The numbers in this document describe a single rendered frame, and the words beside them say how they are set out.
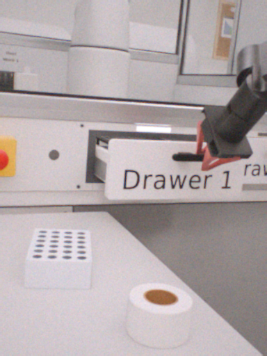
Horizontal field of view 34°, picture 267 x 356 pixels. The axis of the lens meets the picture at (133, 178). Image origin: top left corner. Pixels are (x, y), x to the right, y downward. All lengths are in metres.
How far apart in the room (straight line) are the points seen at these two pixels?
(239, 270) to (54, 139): 0.60
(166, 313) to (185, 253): 0.63
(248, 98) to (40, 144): 0.41
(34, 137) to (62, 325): 0.46
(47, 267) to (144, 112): 0.47
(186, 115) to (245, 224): 0.34
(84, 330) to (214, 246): 0.67
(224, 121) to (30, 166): 0.39
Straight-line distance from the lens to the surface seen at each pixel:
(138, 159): 0.79
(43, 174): 0.89
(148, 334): 0.48
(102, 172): 0.86
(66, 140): 0.89
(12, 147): 0.83
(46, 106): 0.88
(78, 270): 0.57
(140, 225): 1.01
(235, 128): 0.72
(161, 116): 0.96
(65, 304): 0.55
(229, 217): 1.12
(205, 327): 0.53
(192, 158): 0.80
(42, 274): 0.58
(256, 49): 0.76
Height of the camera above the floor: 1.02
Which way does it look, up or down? 12 degrees down
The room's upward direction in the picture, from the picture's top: 5 degrees clockwise
